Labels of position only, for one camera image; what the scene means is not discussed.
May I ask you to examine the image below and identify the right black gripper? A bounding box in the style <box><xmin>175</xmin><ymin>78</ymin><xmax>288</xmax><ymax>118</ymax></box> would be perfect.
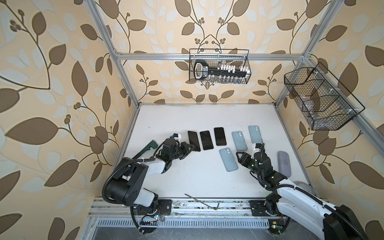
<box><xmin>236</xmin><ymin>150</ymin><xmax>263</xmax><ymax>179</ymax></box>

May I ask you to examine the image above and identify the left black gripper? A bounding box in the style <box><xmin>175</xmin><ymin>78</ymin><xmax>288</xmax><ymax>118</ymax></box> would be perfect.
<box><xmin>169</xmin><ymin>142</ymin><xmax>196</xmax><ymax>162</ymax></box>

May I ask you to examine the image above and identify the pale blue phone case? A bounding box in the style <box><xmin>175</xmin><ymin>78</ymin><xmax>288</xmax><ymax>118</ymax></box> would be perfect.
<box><xmin>219</xmin><ymin>148</ymin><xmax>238</xmax><ymax>172</ymax></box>
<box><xmin>248</xmin><ymin>125</ymin><xmax>264</xmax><ymax>144</ymax></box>
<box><xmin>232</xmin><ymin>131</ymin><xmax>248</xmax><ymax>152</ymax></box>

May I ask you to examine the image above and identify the black phone front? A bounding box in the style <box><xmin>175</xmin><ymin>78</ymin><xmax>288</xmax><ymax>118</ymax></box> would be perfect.
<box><xmin>188</xmin><ymin>131</ymin><xmax>201</xmax><ymax>152</ymax></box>

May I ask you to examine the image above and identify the black phone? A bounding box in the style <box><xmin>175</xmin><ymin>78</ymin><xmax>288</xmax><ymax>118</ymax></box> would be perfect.
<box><xmin>188</xmin><ymin>131</ymin><xmax>201</xmax><ymax>152</ymax></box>
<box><xmin>200</xmin><ymin>131</ymin><xmax>214</xmax><ymax>151</ymax></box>
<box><xmin>214</xmin><ymin>127</ymin><xmax>227</xmax><ymax>146</ymax></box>

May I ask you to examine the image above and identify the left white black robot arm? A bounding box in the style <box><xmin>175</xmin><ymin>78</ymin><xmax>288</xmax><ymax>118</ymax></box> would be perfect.
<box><xmin>102</xmin><ymin>134</ymin><xmax>195</xmax><ymax>214</ymax></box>

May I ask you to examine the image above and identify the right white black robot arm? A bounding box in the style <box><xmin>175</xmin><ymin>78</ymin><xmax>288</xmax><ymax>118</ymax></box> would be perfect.
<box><xmin>236</xmin><ymin>144</ymin><xmax>368</xmax><ymax>240</ymax></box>

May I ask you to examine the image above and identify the green black hand tool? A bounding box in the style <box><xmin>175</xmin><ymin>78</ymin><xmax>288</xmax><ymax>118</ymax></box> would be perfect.
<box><xmin>132</xmin><ymin>140</ymin><xmax>159</xmax><ymax>160</ymax></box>

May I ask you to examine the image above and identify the grey oval pad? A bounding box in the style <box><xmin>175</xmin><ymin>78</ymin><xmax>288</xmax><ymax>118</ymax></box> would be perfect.
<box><xmin>277</xmin><ymin>151</ymin><xmax>292</xmax><ymax>178</ymax></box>

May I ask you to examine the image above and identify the metal hex key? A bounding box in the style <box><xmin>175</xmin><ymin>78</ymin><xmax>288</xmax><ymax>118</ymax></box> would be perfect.
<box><xmin>185</xmin><ymin>194</ymin><xmax>220</xmax><ymax>211</ymax></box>

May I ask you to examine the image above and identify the black socket holder tool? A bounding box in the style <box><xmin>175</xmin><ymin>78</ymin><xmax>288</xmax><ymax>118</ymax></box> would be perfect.
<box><xmin>192</xmin><ymin>60</ymin><xmax>251</xmax><ymax>82</ymax></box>

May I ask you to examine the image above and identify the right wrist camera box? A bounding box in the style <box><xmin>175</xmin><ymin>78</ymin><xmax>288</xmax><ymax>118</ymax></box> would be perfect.
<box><xmin>252</xmin><ymin>143</ymin><xmax>265</xmax><ymax>159</ymax></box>

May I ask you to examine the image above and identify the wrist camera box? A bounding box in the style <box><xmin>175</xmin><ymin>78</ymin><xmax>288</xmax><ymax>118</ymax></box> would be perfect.
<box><xmin>171</xmin><ymin>133</ymin><xmax>182</xmax><ymax>143</ymax></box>
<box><xmin>252</xmin><ymin>143</ymin><xmax>265</xmax><ymax>159</ymax></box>

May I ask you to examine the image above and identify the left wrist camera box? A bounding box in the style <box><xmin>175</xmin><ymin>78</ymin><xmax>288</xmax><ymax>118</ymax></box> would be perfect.
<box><xmin>171</xmin><ymin>133</ymin><xmax>182</xmax><ymax>143</ymax></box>

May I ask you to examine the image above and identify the black wire basket back wall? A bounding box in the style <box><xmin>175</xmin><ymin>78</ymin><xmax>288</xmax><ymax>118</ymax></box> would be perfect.
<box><xmin>189</xmin><ymin>48</ymin><xmax>252</xmax><ymax>85</ymax></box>

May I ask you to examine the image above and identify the black wire basket wall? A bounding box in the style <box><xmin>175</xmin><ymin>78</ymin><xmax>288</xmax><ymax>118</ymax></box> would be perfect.
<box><xmin>284</xmin><ymin>62</ymin><xmax>366</xmax><ymax>131</ymax></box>
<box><xmin>189</xmin><ymin>48</ymin><xmax>252</xmax><ymax>85</ymax></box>

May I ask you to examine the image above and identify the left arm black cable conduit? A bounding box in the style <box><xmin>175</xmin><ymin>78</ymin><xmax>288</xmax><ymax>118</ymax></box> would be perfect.
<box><xmin>101</xmin><ymin>157</ymin><xmax>151</xmax><ymax>205</ymax></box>

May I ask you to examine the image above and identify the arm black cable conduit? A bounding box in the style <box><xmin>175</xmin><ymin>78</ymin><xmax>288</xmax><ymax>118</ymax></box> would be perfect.
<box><xmin>101</xmin><ymin>157</ymin><xmax>151</xmax><ymax>205</ymax></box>
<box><xmin>257</xmin><ymin>143</ymin><xmax>370</xmax><ymax>240</ymax></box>

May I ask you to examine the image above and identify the black wire basket right wall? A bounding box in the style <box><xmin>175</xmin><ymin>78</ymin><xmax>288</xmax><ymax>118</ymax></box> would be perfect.
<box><xmin>284</xmin><ymin>62</ymin><xmax>366</xmax><ymax>131</ymax></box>

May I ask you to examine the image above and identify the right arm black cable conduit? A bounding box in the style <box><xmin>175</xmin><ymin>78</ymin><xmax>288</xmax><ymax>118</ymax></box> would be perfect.
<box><xmin>257</xmin><ymin>143</ymin><xmax>370</xmax><ymax>240</ymax></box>

